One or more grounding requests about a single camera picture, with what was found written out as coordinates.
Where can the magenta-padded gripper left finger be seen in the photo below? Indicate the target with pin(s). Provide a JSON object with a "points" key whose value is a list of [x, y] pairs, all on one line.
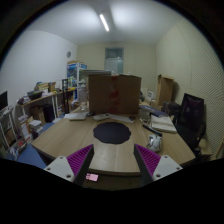
{"points": [[77, 161]]}

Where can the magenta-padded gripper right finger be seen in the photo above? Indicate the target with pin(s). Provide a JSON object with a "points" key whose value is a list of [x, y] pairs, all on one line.
{"points": [[150, 161]]}

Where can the white and black computer mouse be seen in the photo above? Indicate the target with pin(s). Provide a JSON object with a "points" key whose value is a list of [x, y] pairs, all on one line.
{"points": [[155, 143]]}

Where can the black scalloped round mouse pad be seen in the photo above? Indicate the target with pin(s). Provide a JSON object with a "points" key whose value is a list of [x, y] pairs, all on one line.
{"points": [[112, 132]]}

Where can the white open book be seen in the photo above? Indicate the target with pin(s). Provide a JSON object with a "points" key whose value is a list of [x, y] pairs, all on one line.
{"points": [[163, 123]]}

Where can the small flat white box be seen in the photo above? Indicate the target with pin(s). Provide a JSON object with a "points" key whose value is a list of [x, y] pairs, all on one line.
{"points": [[78, 116]]}

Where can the blue book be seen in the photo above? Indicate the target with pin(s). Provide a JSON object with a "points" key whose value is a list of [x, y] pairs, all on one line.
{"points": [[154, 111]]}

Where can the white paper sheet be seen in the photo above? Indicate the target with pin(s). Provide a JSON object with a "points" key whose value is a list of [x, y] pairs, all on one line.
{"points": [[122, 118]]}

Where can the black bag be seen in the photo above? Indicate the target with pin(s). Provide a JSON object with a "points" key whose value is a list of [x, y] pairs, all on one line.
{"points": [[170, 108]]}

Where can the black office chair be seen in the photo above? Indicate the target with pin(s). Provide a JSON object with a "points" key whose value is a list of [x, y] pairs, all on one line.
{"points": [[190, 116]]}

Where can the tall open cardboard box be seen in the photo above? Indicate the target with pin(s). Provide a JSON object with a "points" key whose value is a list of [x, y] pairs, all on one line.
{"points": [[165, 89]]}

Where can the white shelf unit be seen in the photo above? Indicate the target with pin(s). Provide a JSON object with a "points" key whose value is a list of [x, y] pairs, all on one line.
{"points": [[8, 133]]}

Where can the large red-taped cardboard box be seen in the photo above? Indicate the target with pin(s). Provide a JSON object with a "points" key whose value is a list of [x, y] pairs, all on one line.
{"points": [[115, 94]]}

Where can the blue and white display cabinet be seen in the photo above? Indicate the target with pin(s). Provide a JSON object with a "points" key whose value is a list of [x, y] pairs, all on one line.
{"points": [[74, 78]]}

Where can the grey window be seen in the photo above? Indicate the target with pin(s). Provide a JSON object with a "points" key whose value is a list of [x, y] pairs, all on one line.
{"points": [[114, 60]]}

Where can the ceiling tube light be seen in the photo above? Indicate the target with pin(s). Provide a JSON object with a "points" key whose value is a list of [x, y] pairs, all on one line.
{"points": [[104, 22]]}

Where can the round wall clock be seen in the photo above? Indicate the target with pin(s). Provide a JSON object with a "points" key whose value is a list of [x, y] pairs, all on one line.
{"points": [[68, 54]]}

